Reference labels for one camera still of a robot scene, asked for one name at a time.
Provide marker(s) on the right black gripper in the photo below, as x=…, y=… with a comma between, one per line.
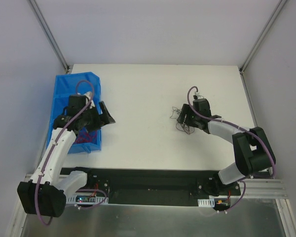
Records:
x=186, y=116

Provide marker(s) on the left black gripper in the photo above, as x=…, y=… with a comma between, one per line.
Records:
x=96, y=118

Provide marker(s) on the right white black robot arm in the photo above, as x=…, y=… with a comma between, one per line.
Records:
x=252, y=150

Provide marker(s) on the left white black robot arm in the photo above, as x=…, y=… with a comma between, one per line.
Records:
x=44, y=194

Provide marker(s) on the blue plastic compartment bin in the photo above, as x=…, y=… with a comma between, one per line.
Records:
x=66, y=85

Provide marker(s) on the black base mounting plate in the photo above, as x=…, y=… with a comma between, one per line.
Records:
x=154, y=187

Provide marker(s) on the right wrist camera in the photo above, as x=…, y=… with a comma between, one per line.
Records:
x=197, y=95

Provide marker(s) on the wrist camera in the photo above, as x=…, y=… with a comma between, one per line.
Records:
x=197, y=95
x=87, y=95

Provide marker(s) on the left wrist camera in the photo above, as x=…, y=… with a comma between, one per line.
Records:
x=87, y=95

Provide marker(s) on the left white cable duct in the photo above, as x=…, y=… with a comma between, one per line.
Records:
x=87, y=200

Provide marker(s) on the white cable duct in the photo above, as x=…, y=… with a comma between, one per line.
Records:
x=87, y=200
x=210, y=202

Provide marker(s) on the right white cable duct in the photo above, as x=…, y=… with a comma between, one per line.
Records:
x=210, y=202

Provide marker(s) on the left aluminium corner post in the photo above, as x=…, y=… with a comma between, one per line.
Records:
x=48, y=34

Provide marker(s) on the aluminium corner post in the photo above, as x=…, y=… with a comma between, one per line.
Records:
x=48, y=34
x=263, y=34

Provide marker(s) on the aluminium front rail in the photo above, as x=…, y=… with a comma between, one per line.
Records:
x=252, y=188

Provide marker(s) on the right aluminium corner post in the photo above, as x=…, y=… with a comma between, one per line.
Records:
x=263, y=34

